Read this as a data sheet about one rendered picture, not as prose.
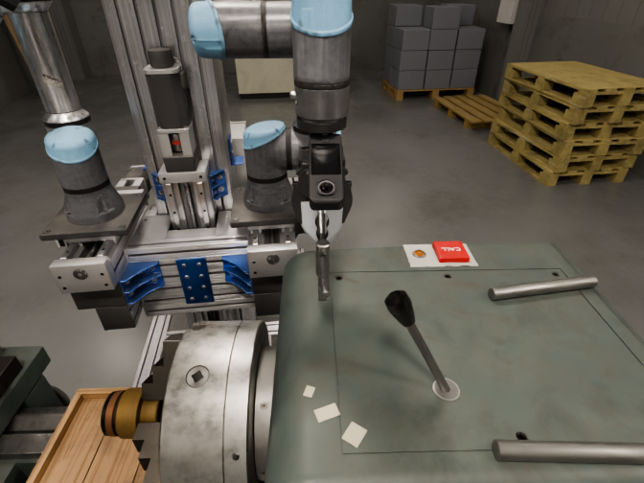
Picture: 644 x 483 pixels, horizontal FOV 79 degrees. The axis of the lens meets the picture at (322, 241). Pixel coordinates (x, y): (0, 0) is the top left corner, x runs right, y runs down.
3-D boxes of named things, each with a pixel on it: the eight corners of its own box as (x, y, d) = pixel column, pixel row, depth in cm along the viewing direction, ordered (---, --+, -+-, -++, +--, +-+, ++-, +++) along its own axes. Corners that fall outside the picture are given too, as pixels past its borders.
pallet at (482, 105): (533, 128, 534) (536, 119, 527) (467, 131, 524) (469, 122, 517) (485, 102, 647) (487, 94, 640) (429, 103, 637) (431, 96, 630)
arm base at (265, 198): (244, 191, 124) (241, 161, 118) (292, 188, 125) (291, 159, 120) (242, 215, 111) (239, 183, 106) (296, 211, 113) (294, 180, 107)
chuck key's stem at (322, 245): (329, 302, 66) (330, 246, 60) (315, 303, 66) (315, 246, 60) (328, 294, 68) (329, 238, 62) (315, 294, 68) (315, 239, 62)
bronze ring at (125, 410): (165, 373, 71) (114, 374, 71) (148, 422, 64) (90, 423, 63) (175, 403, 77) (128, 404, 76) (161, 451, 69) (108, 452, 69)
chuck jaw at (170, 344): (213, 387, 73) (210, 324, 72) (205, 401, 68) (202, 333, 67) (152, 389, 72) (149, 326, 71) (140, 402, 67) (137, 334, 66)
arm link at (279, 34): (268, -3, 60) (264, 1, 51) (341, -3, 61) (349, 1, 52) (272, 53, 65) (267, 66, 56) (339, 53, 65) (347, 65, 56)
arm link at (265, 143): (247, 162, 118) (242, 117, 110) (292, 162, 118) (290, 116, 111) (243, 179, 108) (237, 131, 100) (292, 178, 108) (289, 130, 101)
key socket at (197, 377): (206, 369, 62) (202, 361, 60) (216, 385, 60) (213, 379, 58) (187, 380, 61) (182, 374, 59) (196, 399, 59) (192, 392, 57)
